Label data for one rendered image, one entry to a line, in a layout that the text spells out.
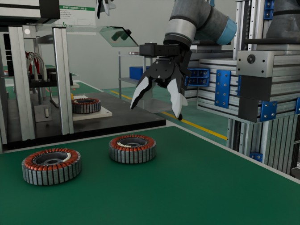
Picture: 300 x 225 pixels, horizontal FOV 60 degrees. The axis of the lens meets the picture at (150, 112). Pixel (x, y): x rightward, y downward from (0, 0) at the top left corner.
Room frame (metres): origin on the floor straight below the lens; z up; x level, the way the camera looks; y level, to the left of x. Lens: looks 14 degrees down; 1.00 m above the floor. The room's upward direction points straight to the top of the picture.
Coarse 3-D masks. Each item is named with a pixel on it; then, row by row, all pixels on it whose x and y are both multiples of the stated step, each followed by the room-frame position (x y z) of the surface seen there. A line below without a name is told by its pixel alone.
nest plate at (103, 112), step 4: (104, 108) 0.94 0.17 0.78; (72, 112) 0.88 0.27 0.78; (96, 112) 0.88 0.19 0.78; (100, 112) 0.88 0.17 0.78; (104, 112) 0.88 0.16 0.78; (108, 112) 0.88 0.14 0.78; (76, 116) 0.83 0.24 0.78; (80, 116) 0.83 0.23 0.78; (84, 116) 0.83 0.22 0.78; (88, 116) 0.84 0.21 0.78; (92, 116) 0.85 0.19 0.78; (96, 116) 0.85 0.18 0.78; (100, 116) 0.86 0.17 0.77; (104, 116) 0.87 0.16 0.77; (108, 116) 0.87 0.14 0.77; (76, 120) 0.82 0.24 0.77
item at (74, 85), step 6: (54, 72) 0.88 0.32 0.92; (54, 78) 0.84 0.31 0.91; (30, 84) 0.80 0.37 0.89; (36, 84) 0.81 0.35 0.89; (42, 84) 0.82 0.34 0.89; (48, 84) 0.82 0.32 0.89; (54, 84) 0.83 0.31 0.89; (72, 84) 0.86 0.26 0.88; (78, 84) 0.88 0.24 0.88; (42, 102) 0.82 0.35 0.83
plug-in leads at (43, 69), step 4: (28, 56) 0.81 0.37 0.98; (32, 56) 0.82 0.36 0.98; (36, 56) 0.83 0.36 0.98; (40, 56) 0.82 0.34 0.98; (28, 60) 0.81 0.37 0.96; (40, 60) 0.86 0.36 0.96; (28, 64) 0.81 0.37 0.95; (44, 64) 0.82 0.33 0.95; (28, 68) 0.81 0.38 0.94; (36, 68) 0.85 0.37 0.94; (44, 68) 0.82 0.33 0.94; (28, 72) 0.81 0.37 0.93; (36, 72) 0.82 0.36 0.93; (44, 72) 0.82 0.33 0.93; (28, 76) 0.81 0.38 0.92; (36, 76) 0.82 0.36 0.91; (44, 76) 0.82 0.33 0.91; (36, 80) 0.82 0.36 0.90; (44, 80) 0.82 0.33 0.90
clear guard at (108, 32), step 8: (32, 24) 0.72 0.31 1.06; (40, 24) 0.73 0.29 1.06; (48, 24) 0.74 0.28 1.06; (56, 24) 0.75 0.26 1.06; (104, 32) 1.00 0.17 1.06; (112, 32) 0.94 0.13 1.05; (120, 32) 0.88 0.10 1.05; (112, 40) 1.01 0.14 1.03; (120, 40) 0.95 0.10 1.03; (128, 40) 0.89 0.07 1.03
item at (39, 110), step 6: (36, 102) 0.85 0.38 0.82; (48, 102) 0.85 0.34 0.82; (36, 108) 0.80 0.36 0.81; (42, 108) 0.81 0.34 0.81; (48, 108) 0.82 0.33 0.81; (36, 114) 0.80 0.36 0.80; (42, 114) 0.81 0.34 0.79; (36, 120) 0.80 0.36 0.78; (42, 120) 0.81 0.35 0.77; (48, 120) 0.82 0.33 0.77
